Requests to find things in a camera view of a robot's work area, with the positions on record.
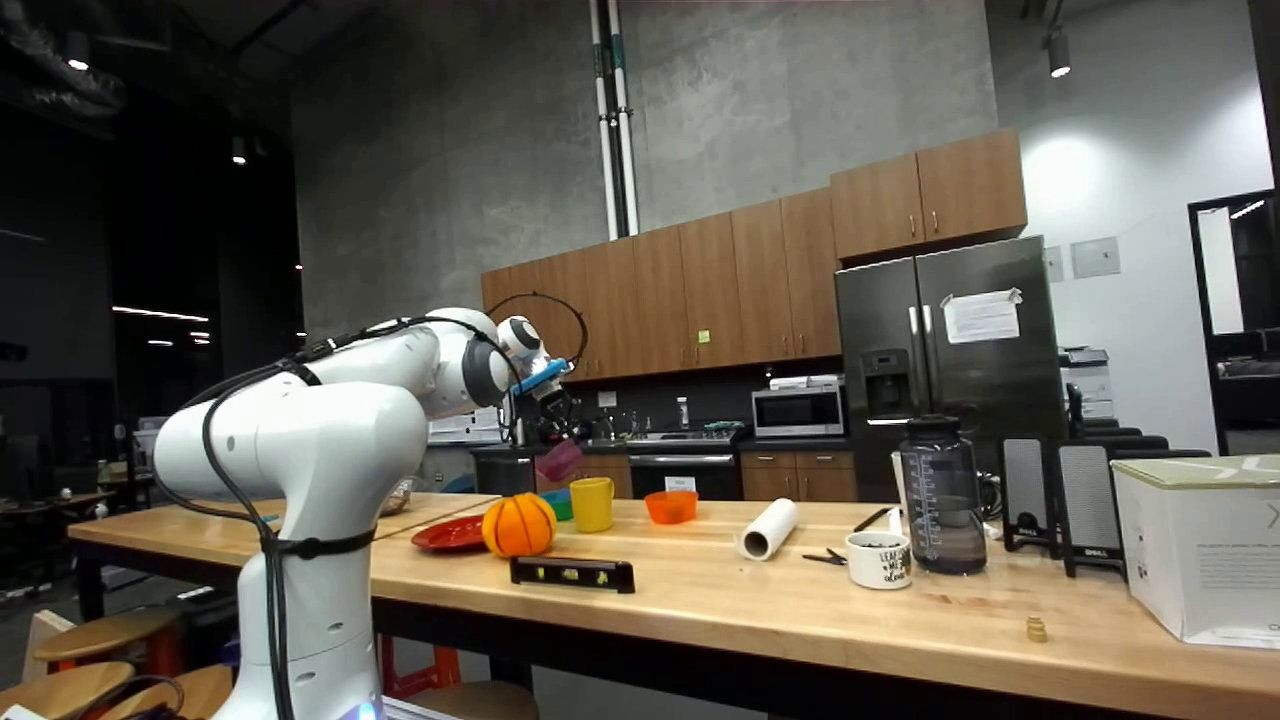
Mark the dark translucent water bottle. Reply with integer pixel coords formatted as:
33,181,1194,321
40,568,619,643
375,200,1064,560
898,414,990,576

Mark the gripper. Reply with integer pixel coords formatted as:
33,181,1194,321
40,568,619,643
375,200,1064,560
522,384,585,449

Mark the white cardboard box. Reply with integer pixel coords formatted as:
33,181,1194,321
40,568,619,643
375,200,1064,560
1110,454,1280,650

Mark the dark framed doorway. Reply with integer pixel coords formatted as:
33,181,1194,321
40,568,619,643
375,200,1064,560
1187,188,1280,458

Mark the row of wooden base cabinets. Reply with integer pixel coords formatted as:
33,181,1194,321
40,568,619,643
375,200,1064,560
739,449,859,504

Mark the grey wall panel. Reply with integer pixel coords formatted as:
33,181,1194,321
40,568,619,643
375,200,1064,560
1070,236,1122,281

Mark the round wooden stool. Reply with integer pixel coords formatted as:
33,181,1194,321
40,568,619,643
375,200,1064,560
398,681,541,720

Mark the yellow cup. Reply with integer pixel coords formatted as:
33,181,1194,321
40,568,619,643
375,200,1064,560
569,477,616,534

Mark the black refrigerator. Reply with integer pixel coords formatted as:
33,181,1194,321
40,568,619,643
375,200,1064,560
834,235,1070,503

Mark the black spirit level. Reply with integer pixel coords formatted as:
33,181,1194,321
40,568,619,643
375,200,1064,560
509,555,637,595

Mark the black speaker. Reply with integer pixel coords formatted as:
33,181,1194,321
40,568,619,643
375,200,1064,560
999,436,1053,555
1054,442,1128,580

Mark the row of black chairs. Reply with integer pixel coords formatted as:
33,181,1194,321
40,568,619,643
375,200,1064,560
1064,383,1213,463

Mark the black dishwasher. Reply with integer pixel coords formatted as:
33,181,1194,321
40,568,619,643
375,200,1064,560
627,451,744,502

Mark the white mug with lettering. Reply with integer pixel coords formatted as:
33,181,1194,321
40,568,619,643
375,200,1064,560
845,531,913,591

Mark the row of wooden wall cabinets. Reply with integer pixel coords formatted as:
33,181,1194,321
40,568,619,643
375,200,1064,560
479,127,1029,384

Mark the silver microwave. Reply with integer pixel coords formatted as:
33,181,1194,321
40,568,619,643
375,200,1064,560
751,385,847,440

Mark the black waste bin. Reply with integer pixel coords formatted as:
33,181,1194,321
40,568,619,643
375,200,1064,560
471,449,539,499

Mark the white printer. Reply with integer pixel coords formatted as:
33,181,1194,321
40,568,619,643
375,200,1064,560
1058,346,1115,420

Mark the orange toy pumpkin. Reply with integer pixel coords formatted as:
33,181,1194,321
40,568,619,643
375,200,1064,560
481,492,558,559

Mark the bundle of wall pipes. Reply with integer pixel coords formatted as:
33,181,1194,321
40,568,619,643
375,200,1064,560
588,0,642,240

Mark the white paper note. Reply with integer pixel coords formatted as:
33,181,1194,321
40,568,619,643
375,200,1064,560
940,287,1024,346

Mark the orange bowl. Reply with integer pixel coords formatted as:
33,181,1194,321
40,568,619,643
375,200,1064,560
644,490,700,526

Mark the pink bowl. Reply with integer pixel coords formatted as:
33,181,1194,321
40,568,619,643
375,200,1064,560
534,438,585,485

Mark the red plate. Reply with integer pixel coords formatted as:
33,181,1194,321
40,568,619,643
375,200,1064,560
411,515,489,553

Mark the white paper roll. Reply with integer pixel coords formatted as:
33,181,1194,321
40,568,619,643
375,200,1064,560
737,497,801,562

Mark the group of round wooden stools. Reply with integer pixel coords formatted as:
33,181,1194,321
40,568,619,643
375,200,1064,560
0,606,237,720

